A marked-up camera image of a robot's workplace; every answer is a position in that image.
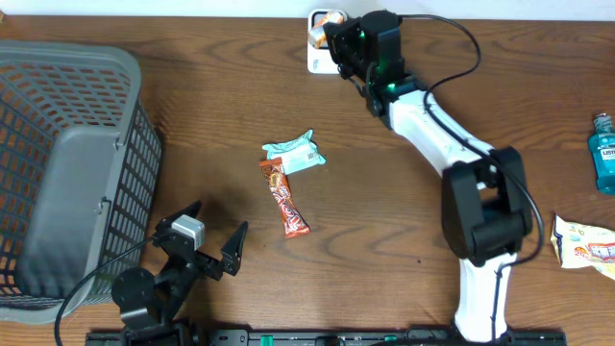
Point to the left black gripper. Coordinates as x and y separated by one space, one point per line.
231 259

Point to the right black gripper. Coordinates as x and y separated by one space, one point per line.
336 34

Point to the orange tissue pack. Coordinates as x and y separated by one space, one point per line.
316 34

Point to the red chocolate bar wrapper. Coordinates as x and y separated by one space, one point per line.
293 222

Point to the teal wet wipes pack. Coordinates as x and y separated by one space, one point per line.
298 154

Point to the blue liquid bottle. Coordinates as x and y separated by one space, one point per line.
601 145

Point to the yellow snack package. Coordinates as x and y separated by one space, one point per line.
578 246

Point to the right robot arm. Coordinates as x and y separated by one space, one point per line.
485 205

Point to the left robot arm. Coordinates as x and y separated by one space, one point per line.
149 303

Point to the white barcode scanner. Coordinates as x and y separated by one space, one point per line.
319 61

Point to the grey plastic shopping basket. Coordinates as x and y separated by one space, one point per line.
80 160

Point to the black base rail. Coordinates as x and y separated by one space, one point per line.
417 336

